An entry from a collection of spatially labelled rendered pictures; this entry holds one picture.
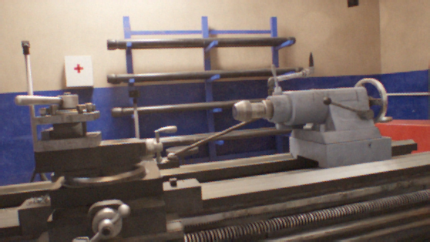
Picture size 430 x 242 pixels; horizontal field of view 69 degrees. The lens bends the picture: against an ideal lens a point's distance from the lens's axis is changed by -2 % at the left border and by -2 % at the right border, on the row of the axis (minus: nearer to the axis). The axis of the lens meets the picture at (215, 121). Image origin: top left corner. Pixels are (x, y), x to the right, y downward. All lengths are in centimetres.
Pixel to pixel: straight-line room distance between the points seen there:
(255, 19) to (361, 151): 353
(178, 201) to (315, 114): 70
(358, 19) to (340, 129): 434
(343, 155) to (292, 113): 27
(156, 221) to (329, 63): 459
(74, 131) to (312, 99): 93
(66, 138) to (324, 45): 459
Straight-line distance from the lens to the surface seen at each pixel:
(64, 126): 105
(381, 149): 155
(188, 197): 107
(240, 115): 131
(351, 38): 555
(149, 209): 91
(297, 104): 137
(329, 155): 139
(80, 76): 418
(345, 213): 127
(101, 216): 85
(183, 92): 433
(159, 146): 107
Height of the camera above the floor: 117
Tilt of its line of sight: 5 degrees down
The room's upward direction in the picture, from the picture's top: 3 degrees counter-clockwise
